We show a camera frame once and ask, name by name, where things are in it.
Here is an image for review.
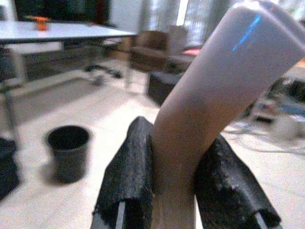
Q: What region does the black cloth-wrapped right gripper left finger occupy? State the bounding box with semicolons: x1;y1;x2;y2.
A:
91;116;154;229

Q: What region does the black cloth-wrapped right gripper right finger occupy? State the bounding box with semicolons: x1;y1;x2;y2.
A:
194;135;282;229

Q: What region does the white plastic broom handle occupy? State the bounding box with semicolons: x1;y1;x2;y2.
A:
151;0;305;229

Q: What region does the black waste bin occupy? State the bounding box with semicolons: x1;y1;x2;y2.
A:
47;125;91;184

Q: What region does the dark storage box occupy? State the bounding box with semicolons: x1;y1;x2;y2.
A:
147;71;184;107

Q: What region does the brown cardboard box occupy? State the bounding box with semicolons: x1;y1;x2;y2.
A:
130;31;182;72

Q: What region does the white table with metal legs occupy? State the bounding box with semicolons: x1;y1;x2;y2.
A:
0;20;139;141

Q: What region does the orange object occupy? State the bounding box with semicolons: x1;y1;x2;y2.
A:
25;15;50;31

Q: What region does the black monitor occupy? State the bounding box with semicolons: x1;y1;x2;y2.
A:
14;0;112;24

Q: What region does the white cable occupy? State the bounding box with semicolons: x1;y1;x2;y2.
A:
223;119;305;153

